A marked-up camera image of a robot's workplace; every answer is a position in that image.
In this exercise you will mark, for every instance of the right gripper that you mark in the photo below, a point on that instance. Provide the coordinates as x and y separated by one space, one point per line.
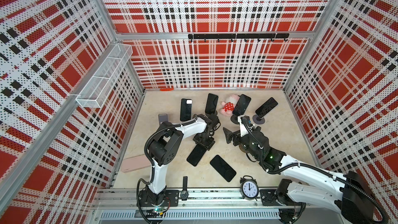
237 135

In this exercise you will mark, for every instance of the black alarm clock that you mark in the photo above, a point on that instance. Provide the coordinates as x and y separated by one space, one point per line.
249 188

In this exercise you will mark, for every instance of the pink phone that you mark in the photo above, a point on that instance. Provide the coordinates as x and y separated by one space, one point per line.
134 163

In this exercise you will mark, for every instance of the pink plush toy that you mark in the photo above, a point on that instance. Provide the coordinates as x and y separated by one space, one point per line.
229 105

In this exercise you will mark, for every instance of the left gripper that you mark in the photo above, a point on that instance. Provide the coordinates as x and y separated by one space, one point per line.
208 145

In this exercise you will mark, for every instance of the white wire basket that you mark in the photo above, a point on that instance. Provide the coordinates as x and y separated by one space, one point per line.
96 91

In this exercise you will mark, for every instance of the black phone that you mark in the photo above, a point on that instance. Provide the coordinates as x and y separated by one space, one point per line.
196 155
266 107
211 104
185 110
223 168
241 105

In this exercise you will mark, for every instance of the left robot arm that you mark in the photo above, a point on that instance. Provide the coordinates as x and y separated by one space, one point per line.
162 147

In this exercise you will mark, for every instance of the black hook rail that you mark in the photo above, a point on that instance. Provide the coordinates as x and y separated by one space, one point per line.
270 36

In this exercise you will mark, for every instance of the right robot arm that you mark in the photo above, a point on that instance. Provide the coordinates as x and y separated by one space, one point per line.
347 194

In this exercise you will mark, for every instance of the black wristwatch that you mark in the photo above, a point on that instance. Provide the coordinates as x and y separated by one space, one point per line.
184 193

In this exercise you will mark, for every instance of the grey phone stand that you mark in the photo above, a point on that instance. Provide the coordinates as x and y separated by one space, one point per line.
163 118
257 120

